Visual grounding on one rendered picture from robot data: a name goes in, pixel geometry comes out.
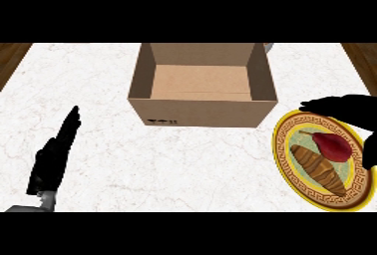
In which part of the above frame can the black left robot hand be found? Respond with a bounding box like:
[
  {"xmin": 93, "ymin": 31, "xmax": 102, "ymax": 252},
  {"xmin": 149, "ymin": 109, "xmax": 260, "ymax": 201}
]
[{"xmin": 25, "ymin": 105, "xmax": 82, "ymax": 197}]

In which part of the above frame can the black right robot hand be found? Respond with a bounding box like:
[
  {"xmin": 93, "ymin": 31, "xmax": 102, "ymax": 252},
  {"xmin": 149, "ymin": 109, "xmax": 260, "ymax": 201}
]
[{"xmin": 297, "ymin": 94, "xmax": 377, "ymax": 171}]

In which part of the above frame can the red pear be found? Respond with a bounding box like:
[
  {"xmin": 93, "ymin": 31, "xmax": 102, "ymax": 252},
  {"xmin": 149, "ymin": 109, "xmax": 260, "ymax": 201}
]
[{"xmin": 298, "ymin": 129, "xmax": 353, "ymax": 163}]

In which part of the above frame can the yellow patterned plate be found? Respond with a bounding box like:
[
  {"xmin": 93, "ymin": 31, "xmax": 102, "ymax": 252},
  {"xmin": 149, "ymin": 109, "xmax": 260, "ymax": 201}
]
[{"xmin": 270, "ymin": 111, "xmax": 377, "ymax": 212}]

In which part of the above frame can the open cardboard box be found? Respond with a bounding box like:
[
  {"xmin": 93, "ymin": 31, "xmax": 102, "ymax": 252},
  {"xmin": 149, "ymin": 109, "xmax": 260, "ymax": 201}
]
[{"xmin": 127, "ymin": 42, "xmax": 279, "ymax": 128}]

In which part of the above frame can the brown striped croissant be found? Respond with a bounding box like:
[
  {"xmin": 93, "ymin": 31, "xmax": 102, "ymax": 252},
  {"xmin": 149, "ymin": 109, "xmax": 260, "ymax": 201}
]
[{"xmin": 288, "ymin": 143, "xmax": 349, "ymax": 197}]

